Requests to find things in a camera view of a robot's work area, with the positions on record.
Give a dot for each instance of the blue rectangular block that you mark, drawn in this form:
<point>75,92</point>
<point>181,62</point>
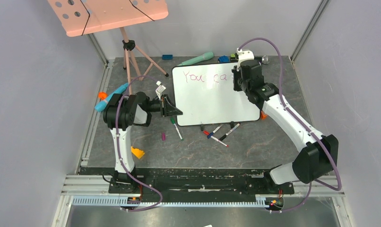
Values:
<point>167,57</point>

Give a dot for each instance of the teal flat piece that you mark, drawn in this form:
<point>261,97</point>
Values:
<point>204,57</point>

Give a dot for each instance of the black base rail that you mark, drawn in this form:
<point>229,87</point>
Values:
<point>175,184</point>

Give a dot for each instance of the red whiteboard marker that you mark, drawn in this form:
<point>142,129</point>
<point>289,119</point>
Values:
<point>214,138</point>

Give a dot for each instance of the green whiteboard marker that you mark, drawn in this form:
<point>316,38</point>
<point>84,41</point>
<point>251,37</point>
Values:
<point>176,127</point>

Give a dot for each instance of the blue whiteboard marker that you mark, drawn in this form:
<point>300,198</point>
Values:
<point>214,131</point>

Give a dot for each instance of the blue toy recorder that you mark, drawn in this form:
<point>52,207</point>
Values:
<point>102,104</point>

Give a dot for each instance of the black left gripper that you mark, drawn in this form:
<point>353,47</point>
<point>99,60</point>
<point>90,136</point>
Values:
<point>168,110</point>

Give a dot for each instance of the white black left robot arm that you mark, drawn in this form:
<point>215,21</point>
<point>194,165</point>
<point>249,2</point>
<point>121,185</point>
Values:
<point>121,113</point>

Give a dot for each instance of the yellow stepped wedge block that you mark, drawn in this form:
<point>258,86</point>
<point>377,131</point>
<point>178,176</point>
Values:
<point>138,153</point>

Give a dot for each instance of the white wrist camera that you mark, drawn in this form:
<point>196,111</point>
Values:
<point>160,89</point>
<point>243,55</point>

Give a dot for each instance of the blue toy brick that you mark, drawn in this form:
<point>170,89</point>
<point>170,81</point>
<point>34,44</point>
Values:
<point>223,59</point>

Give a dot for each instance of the white whiteboard black frame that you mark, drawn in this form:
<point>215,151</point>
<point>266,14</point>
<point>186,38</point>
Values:
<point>205,95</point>

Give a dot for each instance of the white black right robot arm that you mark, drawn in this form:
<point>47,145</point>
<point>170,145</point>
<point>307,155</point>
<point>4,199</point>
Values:
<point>317,153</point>

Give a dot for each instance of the black whiteboard marker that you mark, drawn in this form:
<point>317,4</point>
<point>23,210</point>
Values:
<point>229,132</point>

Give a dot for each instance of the white toothed cable rail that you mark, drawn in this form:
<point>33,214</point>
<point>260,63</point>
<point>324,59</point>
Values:
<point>124,201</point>

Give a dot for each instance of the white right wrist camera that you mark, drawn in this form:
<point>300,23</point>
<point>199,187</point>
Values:
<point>243,55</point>

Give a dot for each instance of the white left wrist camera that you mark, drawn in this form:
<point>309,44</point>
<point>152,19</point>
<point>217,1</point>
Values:
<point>160,89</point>

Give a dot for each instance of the aluminium frame rails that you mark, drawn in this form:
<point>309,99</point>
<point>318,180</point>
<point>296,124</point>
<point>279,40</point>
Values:
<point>93,185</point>

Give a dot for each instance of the orange semicircle toy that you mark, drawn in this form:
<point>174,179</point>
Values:
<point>263,115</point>

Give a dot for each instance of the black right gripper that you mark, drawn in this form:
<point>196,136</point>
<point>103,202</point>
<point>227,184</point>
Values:
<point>238,78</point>

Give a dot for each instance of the orange small toy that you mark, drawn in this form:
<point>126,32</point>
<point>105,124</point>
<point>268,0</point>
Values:
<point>102,95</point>

